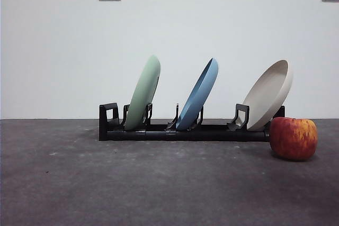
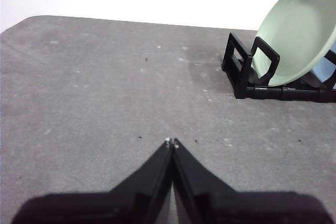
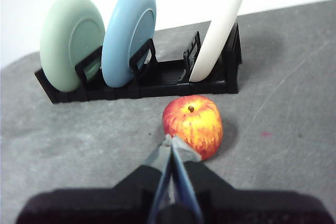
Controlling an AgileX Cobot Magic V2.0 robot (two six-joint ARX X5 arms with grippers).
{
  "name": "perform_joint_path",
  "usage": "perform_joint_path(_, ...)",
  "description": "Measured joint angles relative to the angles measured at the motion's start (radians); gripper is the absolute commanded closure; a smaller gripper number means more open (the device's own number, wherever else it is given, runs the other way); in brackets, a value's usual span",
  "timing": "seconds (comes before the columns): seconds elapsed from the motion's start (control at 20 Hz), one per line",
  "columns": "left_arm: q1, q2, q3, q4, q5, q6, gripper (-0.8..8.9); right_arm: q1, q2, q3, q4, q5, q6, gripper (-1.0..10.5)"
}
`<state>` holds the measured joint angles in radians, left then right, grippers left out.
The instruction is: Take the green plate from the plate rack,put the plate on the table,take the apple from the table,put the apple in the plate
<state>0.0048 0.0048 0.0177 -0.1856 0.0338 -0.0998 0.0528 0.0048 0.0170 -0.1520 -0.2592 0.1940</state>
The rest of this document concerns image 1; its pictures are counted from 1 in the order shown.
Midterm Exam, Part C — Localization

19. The green plate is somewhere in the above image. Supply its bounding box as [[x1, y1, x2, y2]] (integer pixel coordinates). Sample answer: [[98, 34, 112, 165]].
[[124, 55, 162, 131]]

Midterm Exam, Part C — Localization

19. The red apple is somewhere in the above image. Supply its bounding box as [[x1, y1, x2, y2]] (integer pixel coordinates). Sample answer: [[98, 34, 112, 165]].
[[269, 116, 318, 161]]

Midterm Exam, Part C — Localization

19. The blue plate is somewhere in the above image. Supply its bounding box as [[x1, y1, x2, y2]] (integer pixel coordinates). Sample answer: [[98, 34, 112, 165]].
[[175, 57, 219, 131]]

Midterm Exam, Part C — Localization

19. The black plate rack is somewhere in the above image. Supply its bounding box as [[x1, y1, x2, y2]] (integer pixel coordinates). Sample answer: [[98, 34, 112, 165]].
[[99, 102, 286, 142]]

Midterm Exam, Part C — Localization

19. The beige plate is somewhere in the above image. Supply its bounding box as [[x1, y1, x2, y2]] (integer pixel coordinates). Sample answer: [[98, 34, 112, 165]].
[[242, 59, 294, 132]]

